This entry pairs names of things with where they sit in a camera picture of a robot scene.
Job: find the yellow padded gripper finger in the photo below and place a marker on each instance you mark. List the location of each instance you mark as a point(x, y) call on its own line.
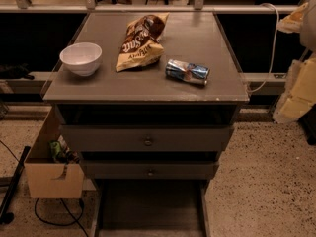
point(299, 94)
point(292, 23)

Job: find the blue silver redbull can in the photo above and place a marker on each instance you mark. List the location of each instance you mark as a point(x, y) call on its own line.
point(187, 72)

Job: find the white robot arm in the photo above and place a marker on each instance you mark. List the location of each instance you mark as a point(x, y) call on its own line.
point(308, 30)

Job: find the grey middle drawer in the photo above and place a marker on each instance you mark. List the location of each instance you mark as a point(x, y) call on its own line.
point(175, 170)

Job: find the grey drawer cabinet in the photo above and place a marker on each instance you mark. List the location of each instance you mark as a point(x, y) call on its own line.
point(147, 97)

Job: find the grey upper drawer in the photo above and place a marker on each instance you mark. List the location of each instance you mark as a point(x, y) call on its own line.
point(116, 139)

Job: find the open grey bottom drawer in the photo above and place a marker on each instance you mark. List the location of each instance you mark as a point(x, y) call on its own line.
point(151, 208)

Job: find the brown yellow snack bag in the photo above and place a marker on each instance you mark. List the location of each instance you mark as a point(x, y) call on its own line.
point(141, 46)

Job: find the white bowl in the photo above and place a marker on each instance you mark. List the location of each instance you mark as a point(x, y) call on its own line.
point(83, 58)

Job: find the green packet in box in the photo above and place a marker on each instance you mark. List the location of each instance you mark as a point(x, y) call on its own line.
point(56, 151)

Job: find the cardboard box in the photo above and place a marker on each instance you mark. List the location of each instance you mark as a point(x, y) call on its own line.
point(45, 177)

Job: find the black pole stand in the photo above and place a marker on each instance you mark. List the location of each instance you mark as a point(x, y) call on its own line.
point(10, 185)

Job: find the black object on rail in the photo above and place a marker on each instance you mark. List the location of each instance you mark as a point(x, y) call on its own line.
point(15, 71)

